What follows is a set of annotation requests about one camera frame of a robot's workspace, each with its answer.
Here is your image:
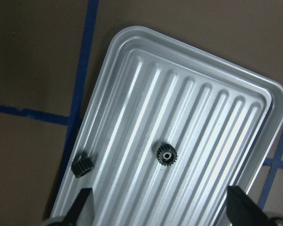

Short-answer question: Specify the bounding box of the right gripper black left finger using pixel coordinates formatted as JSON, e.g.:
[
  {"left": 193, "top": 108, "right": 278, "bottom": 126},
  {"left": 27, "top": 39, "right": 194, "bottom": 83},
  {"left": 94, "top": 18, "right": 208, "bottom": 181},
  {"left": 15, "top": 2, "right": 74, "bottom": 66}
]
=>
[{"left": 62, "top": 188, "right": 94, "bottom": 226}]

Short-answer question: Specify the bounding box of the black bearing gear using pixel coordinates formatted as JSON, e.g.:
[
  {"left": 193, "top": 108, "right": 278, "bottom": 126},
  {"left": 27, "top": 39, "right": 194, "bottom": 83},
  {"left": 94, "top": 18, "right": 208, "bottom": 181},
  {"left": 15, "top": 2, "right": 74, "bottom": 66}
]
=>
[
  {"left": 71, "top": 152, "right": 94, "bottom": 178},
  {"left": 156, "top": 143, "right": 178, "bottom": 167}
]

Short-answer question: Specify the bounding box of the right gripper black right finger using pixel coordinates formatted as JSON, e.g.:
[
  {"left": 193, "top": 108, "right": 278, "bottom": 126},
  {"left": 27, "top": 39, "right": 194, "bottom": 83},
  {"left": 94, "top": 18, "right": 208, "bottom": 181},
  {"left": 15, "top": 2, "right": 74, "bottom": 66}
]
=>
[{"left": 227, "top": 186, "right": 268, "bottom": 226}]

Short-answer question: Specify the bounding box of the ribbed silver metal tray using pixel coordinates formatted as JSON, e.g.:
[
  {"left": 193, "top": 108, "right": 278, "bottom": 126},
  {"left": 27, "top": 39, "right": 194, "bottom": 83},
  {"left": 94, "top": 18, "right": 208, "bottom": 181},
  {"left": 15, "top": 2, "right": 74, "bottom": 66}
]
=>
[{"left": 50, "top": 26, "right": 283, "bottom": 226}]

